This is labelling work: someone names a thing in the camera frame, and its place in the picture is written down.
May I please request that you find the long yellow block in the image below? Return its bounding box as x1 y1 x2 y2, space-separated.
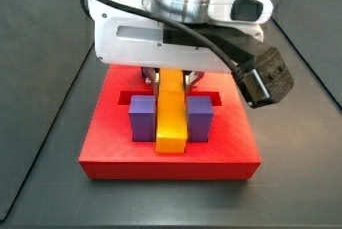
155 68 188 153

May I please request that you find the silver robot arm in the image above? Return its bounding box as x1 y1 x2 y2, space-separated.
88 0 274 92

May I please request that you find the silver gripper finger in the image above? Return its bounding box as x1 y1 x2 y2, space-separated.
184 71 204 91
143 67 159 87

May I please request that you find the purple U block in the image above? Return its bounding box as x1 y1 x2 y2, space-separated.
128 95 213 142

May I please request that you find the black cable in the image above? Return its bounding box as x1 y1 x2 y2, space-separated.
58 0 258 81

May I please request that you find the red base board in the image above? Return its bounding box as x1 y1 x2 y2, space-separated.
79 66 260 180

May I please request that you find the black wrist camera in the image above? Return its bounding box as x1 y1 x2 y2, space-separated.
238 46 294 108

